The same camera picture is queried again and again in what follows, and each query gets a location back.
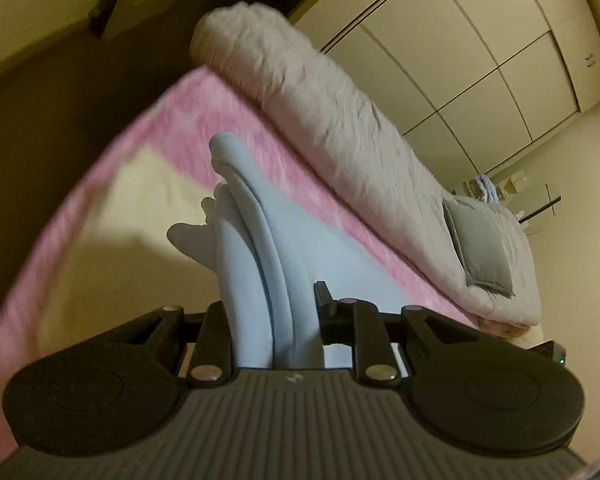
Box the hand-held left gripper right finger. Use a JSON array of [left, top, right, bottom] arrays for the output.
[[313, 282, 531, 389]]

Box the white quilt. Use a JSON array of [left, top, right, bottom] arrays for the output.
[[190, 2, 544, 332]]

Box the grey pillow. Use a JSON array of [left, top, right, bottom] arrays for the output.
[[442, 198, 516, 297]]

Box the blue cloth pile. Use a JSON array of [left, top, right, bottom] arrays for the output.
[[475, 175, 499, 204]]

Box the light blue shirt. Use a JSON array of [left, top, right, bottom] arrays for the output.
[[166, 131, 412, 372]]

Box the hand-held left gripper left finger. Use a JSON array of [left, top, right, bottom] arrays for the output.
[[67, 301, 237, 389]]

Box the cream wardrobe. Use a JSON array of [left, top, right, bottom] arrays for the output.
[[290, 0, 600, 182]]

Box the pink fluffy blanket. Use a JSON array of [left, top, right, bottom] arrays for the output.
[[0, 67, 486, 461]]

